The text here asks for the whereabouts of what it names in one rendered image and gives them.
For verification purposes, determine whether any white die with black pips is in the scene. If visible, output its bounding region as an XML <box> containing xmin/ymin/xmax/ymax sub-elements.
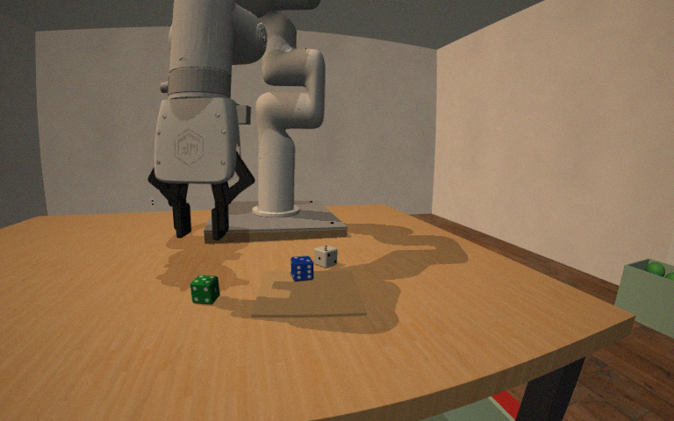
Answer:
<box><xmin>314</xmin><ymin>245</ymin><xmax>338</xmax><ymax>268</ymax></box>

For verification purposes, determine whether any blue die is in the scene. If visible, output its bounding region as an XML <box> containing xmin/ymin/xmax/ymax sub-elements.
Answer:
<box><xmin>290</xmin><ymin>256</ymin><xmax>313</xmax><ymax>282</ymax></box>

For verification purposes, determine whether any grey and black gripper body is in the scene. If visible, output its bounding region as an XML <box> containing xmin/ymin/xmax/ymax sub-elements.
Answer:
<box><xmin>154</xmin><ymin>92</ymin><xmax>240</xmax><ymax>184</ymax></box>

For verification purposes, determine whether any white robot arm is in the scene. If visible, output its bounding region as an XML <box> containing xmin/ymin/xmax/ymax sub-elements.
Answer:
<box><xmin>160</xmin><ymin>0</ymin><xmax>326</xmax><ymax>218</ymax></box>

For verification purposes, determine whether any green die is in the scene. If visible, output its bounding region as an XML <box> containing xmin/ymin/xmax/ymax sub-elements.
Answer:
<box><xmin>190</xmin><ymin>275</ymin><xmax>220</xmax><ymax>304</ymax></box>

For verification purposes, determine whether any tan flat mat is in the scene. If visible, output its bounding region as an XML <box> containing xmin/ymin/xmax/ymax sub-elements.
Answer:
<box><xmin>251</xmin><ymin>270</ymin><xmax>367</xmax><ymax>318</ymax></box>

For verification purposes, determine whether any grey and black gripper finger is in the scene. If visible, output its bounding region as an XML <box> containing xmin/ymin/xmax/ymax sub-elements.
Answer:
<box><xmin>211</xmin><ymin>152</ymin><xmax>255</xmax><ymax>240</ymax></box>
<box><xmin>147</xmin><ymin>168</ymin><xmax>191</xmax><ymax>239</ymax></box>

